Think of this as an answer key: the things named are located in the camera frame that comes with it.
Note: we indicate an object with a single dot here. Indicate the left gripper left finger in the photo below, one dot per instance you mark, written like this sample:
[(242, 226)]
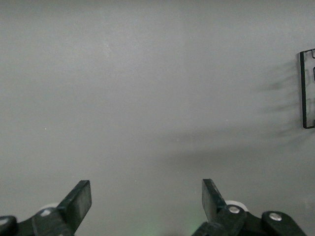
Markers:
[(76, 204)]

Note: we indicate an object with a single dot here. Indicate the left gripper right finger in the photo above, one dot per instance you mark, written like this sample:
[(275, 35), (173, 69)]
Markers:
[(211, 204)]

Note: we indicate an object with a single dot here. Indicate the dark grey table mat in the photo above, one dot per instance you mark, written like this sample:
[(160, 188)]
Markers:
[(123, 98)]

